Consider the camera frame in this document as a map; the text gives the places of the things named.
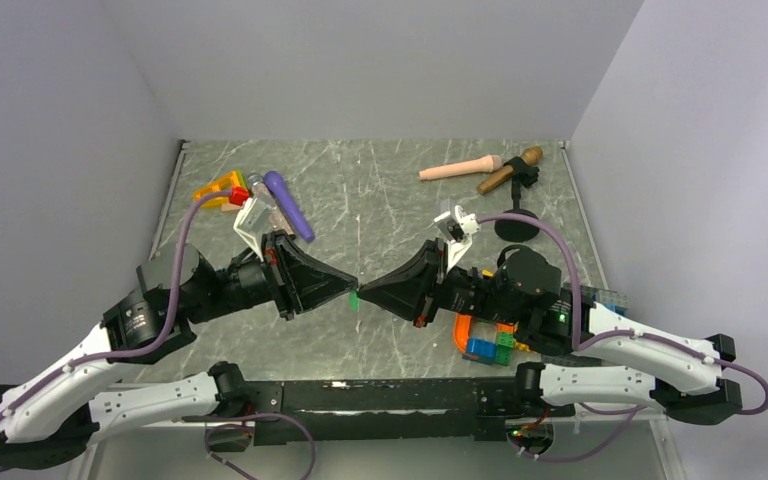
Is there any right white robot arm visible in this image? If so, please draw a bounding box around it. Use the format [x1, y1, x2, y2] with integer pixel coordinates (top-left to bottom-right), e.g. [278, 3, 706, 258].
[358, 241, 743, 425]

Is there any purple cable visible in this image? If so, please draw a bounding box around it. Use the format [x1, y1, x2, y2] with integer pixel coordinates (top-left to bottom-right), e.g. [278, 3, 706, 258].
[0, 188, 249, 476]
[476, 211, 768, 417]

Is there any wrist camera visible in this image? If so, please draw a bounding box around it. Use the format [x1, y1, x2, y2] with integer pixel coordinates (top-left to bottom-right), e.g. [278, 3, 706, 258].
[434, 205, 481, 272]
[232, 196, 295, 258]

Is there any orange curved track piece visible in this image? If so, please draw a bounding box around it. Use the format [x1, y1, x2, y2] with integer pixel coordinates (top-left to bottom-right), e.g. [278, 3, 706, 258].
[452, 313, 516, 352]

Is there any orange triangle toy block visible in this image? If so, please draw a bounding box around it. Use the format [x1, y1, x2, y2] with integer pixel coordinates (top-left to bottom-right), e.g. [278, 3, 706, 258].
[192, 170, 251, 209]

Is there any glitter tube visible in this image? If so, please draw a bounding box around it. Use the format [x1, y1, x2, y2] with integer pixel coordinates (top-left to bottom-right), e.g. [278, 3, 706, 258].
[246, 174, 274, 201]

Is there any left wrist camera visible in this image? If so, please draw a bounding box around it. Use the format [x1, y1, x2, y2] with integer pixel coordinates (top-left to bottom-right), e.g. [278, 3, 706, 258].
[232, 196, 295, 258]

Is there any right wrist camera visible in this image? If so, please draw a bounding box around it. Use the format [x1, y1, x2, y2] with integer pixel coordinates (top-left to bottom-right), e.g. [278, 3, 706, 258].
[434, 205, 481, 272]

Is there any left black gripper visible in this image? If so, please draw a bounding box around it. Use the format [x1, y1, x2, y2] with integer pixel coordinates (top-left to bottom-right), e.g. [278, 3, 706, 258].
[186, 228, 361, 324]

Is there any grey baseplate with blue bricks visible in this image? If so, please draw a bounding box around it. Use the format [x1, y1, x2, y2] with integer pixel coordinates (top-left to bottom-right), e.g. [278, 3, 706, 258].
[581, 286, 630, 315]

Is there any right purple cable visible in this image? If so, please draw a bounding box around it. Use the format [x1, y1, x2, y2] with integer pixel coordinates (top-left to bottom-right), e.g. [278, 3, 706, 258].
[476, 211, 768, 417]

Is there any purple tube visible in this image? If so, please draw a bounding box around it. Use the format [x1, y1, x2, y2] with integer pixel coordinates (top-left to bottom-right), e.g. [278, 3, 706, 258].
[264, 171, 315, 243]

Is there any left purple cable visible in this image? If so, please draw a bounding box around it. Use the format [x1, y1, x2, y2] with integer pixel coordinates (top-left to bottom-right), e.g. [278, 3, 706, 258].
[0, 188, 249, 476]

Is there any blue toy brick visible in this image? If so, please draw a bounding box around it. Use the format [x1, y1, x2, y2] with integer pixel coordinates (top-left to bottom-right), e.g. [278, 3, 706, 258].
[463, 337, 497, 365]

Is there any green toy brick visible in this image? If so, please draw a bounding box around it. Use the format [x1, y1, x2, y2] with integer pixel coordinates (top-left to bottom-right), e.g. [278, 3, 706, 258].
[494, 331, 515, 366]

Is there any black microphone stand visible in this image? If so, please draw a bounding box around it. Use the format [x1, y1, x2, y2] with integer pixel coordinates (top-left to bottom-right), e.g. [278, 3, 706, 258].
[494, 158, 540, 243]

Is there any yellow toy brick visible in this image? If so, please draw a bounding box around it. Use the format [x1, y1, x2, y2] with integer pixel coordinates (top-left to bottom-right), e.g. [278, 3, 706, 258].
[514, 334, 534, 353]

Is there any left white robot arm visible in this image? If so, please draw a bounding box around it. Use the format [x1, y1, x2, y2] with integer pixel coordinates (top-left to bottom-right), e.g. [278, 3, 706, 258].
[0, 232, 358, 471]

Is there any gold microphone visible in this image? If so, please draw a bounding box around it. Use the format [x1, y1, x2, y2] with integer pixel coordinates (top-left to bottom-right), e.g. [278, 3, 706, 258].
[476, 146, 544, 195]

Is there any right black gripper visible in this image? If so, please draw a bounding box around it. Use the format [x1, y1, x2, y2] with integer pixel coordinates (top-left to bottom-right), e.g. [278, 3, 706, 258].
[358, 236, 523, 327]

